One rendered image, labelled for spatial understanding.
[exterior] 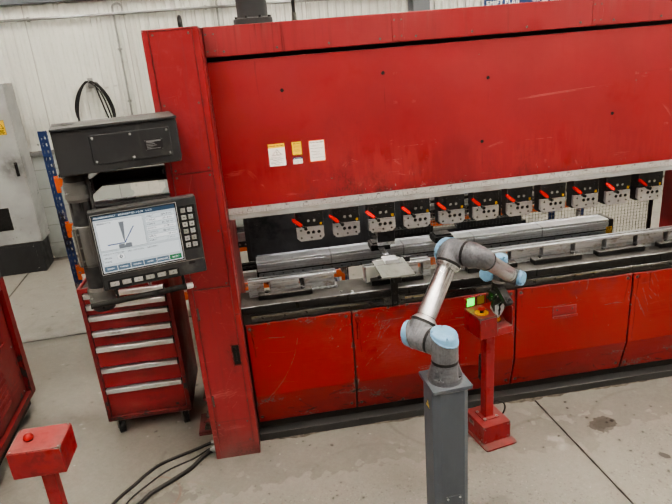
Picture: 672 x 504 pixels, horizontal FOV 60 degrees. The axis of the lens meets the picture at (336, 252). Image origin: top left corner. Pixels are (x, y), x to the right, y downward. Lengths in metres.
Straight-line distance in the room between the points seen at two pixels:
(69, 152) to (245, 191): 0.93
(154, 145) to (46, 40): 4.77
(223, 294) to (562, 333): 2.03
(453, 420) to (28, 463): 1.72
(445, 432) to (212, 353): 1.29
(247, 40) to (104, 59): 4.32
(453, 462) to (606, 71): 2.19
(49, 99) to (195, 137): 4.58
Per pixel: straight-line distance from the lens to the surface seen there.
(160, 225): 2.66
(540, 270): 3.54
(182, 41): 2.83
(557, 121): 3.48
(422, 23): 3.14
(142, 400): 3.83
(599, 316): 3.87
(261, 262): 3.52
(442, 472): 2.81
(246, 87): 3.03
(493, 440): 3.55
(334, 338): 3.33
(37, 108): 7.38
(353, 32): 3.06
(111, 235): 2.66
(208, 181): 2.89
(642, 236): 3.97
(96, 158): 2.61
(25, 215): 7.27
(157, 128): 2.61
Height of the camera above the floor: 2.18
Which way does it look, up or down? 20 degrees down
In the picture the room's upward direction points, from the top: 5 degrees counter-clockwise
